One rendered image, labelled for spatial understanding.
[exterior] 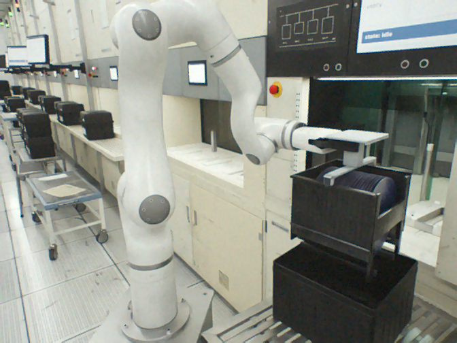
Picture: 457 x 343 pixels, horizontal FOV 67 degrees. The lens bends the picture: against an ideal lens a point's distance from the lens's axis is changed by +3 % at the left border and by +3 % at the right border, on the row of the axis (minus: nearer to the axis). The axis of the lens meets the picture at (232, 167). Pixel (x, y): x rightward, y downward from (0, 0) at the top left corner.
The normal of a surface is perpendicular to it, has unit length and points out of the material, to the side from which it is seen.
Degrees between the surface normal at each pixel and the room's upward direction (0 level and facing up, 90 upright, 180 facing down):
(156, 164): 66
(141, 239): 30
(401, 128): 90
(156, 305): 90
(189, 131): 90
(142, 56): 126
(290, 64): 90
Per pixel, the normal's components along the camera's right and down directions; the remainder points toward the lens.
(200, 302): -0.02, -0.96
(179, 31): -0.29, 0.69
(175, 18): -0.36, 0.45
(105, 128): 0.54, 0.25
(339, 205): -0.70, 0.20
